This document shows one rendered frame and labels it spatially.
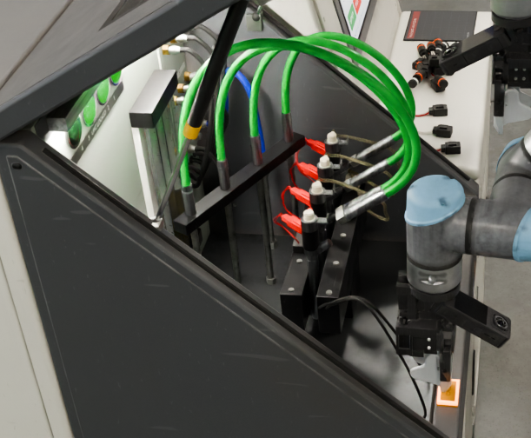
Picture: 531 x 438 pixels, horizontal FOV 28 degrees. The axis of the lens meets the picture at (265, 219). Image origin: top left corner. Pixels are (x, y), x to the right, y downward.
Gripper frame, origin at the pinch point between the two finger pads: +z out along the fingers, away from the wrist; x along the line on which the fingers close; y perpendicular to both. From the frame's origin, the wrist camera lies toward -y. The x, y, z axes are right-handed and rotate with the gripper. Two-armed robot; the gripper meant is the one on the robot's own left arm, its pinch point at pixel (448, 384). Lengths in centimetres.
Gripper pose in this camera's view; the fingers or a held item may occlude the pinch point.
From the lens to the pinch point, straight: 162.8
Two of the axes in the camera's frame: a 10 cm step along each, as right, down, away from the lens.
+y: -9.7, -0.5, 2.2
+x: -2.0, 5.9, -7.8
